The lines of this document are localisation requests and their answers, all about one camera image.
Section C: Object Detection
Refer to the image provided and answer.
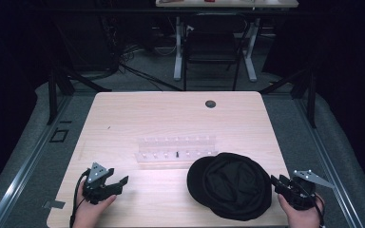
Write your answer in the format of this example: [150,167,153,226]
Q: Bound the white desk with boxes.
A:
[155,0,299,83]

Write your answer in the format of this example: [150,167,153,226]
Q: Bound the person's right hand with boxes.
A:
[277,193,326,228]

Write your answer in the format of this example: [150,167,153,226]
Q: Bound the clear acrylic peg rack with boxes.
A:
[134,135,220,164]

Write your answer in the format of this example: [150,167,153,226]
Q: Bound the black tape square outline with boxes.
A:
[48,127,70,143]

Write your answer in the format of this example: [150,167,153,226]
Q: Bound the bundle of dark cables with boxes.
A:
[98,15,142,72]

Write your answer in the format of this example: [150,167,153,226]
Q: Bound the grey tape strip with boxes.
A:
[42,199,67,210]

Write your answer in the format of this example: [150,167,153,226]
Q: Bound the black chair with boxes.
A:
[182,12,252,92]

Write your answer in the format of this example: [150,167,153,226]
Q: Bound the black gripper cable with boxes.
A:
[68,168,91,228]
[310,192,327,228]

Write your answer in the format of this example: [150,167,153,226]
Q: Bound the aluminium floor rail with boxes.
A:
[295,97,365,228]
[0,94,74,228]

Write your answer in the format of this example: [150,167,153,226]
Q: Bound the black hat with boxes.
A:
[186,152,274,222]

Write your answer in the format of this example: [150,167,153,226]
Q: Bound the black floor cable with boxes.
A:
[119,62,184,93]

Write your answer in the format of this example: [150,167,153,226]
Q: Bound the black metal frame stand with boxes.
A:
[259,66,318,129]
[45,61,112,126]

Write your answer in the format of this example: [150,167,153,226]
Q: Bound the person's left hand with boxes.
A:
[71,182,118,228]

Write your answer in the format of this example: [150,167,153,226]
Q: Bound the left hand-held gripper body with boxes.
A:
[82,161,124,205]

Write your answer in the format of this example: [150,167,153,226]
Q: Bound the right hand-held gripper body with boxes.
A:
[280,169,336,212]

